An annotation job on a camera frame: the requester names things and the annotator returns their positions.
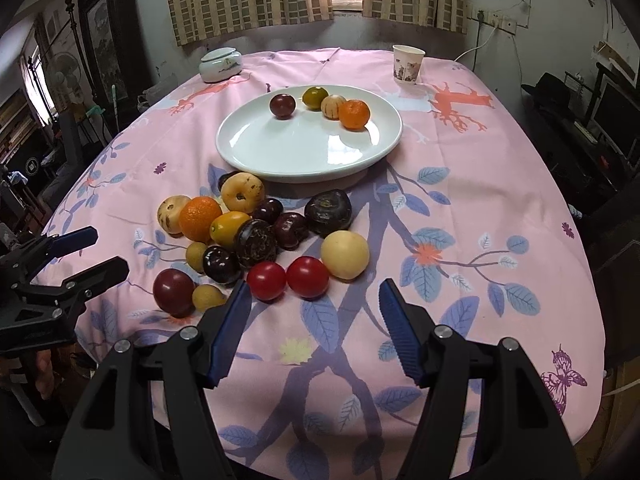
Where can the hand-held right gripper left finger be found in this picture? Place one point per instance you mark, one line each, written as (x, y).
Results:
(230, 330)

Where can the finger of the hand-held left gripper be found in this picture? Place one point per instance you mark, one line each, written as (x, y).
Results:
(75, 240)
(100, 272)

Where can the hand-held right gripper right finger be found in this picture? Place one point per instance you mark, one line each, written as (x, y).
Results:
(400, 340)

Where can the small tan longan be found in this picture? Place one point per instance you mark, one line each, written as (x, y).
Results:
(195, 257)
(206, 298)

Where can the red tomato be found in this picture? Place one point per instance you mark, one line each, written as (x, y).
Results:
(307, 277)
(266, 281)

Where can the yellow orange tomato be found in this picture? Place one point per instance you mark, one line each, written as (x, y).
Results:
(227, 227)

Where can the large orange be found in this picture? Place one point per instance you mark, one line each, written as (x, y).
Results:
(200, 219)

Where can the white round plate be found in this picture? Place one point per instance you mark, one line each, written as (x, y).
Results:
(300, 145)

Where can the dark purple plum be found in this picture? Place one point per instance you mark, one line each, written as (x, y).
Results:
(225, 180)
(291, 230)
(221, 265)
(269, 209)

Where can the pale striped pepino melon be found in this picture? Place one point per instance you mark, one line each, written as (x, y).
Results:
(332, 107)
(169, 215)

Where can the dark brown round fruit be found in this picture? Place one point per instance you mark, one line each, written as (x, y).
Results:
(256, 243)

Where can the pink printed tablecloth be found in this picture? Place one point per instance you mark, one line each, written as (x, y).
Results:
(475, 240)

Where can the brown-spotted yellow pear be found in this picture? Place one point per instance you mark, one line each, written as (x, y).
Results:
(242, 192)

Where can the large dark purple fruit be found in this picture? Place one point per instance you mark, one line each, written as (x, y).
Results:
(327, 212)

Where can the standing fan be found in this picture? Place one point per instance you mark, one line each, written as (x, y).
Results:
(65, 70)

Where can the dark framed picture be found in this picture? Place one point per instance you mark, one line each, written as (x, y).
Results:
(100, 40)

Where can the white ceramic lidded jar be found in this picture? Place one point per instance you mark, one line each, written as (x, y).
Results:
(220, 65)

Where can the orange mandarin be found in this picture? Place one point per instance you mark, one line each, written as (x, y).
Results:
(355, 115)

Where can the dark red plum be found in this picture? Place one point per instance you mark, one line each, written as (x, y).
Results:
(282, 106)

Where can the green yellow tomato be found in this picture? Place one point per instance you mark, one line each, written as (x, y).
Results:
(315, 98)

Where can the floral paper cup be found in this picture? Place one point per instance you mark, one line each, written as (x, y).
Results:
(407, 67)

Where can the black hat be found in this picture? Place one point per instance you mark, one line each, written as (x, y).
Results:
(550, 95)

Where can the black computer monitor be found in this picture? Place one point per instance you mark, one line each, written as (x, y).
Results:
(615, 115)

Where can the white wall power outlet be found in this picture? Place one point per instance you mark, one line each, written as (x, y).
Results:
(495, 20)

